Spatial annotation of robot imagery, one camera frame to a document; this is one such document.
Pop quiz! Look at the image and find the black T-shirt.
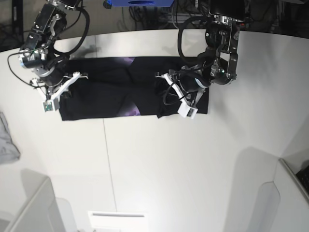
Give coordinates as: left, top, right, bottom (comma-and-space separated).
59, 56, 211, 121

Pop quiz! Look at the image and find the black keyboard at right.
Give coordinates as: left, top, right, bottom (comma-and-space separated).
296, 168, 309, 190

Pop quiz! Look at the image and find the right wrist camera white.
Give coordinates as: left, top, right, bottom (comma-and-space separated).
42, 94, 60, 112

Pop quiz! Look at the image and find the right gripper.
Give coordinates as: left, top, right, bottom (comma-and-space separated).
30, 66, 88, 99

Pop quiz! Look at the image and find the white box lower right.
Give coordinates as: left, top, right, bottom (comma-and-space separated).
251, 159, 309, 232

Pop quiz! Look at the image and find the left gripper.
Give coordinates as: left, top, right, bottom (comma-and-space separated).
154, 69, 211, 108

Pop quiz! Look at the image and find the blue plastic bin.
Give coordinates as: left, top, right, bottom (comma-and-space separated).
111, 0, 174, 7

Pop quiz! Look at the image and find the white box lower left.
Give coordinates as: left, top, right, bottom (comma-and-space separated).
0, 169, 78, 232

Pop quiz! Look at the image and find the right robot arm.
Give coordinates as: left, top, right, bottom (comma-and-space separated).
16, 0, 90, 100

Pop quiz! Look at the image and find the white box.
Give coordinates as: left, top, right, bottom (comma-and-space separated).
0, 169, 78, 232
251, 159, 309, 232

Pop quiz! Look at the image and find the grey cloth at left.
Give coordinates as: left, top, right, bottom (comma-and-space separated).
0, 112, 20, 165

